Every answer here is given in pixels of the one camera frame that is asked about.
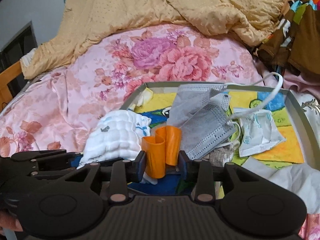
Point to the white muslin cloth blue print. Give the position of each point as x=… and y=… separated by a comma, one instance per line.
x=118, y=134

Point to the white plastic bag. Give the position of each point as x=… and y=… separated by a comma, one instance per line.
x=300, y=179

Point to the striped terry towel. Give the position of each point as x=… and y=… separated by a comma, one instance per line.
x=142, y=99

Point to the dark cabinet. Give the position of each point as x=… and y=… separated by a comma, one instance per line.
x=21, y=44

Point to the grey linen drawstring pouch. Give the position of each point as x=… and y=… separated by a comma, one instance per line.
x=219, y=156

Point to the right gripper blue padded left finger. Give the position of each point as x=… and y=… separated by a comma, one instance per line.
x=124, y=172

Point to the orange plastic curled holder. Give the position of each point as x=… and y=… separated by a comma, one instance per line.
x=161, y=149

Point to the white printed child mask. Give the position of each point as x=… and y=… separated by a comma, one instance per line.
x=259, y=132

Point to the pink floral bed cover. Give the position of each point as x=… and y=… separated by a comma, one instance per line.
x=61, y=109

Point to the colourful patchwork brown blanket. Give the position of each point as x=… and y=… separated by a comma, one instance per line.
x=294, y=45

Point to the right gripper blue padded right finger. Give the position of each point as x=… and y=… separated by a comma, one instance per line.
x=199, y=174

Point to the yellow dotted quilt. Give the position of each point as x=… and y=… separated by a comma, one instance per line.
x=87, y=22

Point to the white baroque patterned cover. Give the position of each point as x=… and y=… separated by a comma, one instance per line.
x=310, y=107

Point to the person's left hand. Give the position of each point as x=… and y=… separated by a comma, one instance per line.
x=9, y=222

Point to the grey face mask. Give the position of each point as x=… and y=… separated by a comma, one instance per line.
x=198, y=112

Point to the grey box with cartoon lining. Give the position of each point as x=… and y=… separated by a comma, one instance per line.
x=300, y=146

